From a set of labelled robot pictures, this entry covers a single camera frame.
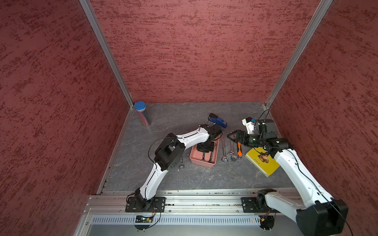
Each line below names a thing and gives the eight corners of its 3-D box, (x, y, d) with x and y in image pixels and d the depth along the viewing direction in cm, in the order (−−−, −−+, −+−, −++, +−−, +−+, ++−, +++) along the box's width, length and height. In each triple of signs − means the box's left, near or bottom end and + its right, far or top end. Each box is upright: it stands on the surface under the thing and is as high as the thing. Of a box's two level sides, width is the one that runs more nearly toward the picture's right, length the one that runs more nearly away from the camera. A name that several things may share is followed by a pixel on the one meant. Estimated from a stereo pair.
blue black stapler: (207, 119, 113) (207, 116, 110) (210, 115, 115) (210, 112, 113) (225, 128, 107) (226, 125, 104) (228, 124, 110) (229, 121, 107)
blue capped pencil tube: (141, 126, 107) (133, 109, 93) (143, 118, 112) (135, 101, 97) (150, 126, 107) (143, 109, 93) (152, 118, 112) (146, 101, 97)
